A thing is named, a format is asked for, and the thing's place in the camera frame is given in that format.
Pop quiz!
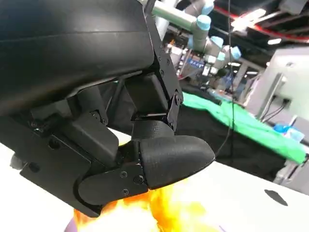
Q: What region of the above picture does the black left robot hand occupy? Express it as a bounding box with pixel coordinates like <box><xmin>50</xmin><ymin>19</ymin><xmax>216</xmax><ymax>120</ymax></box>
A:
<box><xmin>0</xmin><ymin>0</ymin><xmax>216</xmax><ymax>218</ymax></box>

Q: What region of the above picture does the orange and white toy bread roll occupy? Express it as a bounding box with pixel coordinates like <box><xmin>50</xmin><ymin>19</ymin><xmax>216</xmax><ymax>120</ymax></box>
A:
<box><xmin>73</xmin><ymin>177</ymin><xmax>219</xmax><ymax>232</ymax></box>

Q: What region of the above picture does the lilac plate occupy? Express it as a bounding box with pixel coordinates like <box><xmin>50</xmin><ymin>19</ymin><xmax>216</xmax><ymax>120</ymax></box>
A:
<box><xmin>64</xmin><ymin>216</ymin><xmax>82</xmax><ymax>232</ymax></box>

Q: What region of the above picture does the green cloth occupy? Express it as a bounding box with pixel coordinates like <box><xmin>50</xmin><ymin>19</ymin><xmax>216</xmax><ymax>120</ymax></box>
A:
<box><xmin>181</xmin><ymin>91</ymin><xmax>307</xmax><ymax>165</ymax></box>

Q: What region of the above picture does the bright ceiling lamp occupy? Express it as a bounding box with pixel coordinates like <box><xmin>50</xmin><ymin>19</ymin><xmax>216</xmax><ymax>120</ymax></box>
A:
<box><xmin>231</xmin><ymin>8</ymin><xmax>267</xmax><ymax>31</ymax></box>

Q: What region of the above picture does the black draped table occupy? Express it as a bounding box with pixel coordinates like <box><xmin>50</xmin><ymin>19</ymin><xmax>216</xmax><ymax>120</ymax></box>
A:
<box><xmin>175</xmin><ymin>84</ymin><xmax>292</xmax><ymax>181</ymax></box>

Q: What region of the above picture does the white monitor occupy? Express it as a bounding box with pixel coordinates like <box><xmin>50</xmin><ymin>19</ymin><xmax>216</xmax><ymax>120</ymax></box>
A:
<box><xmin>246</xmin><ymin>47</ymin><xmax>309</xmax><ymax>123</ymax></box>

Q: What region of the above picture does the blue object on desk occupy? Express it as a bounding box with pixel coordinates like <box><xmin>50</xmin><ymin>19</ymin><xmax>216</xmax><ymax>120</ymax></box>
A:
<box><xmin>274</xmin><ymin>122</ymin><xmax>304</xmax><ymax>141</ymax></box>

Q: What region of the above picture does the thin black hanging cable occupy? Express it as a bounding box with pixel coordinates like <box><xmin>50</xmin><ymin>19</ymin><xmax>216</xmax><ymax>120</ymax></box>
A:
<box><xmin>215</xmin><ymin>0</ymin><xmax>237</xmax><ymax>159</ymax></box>

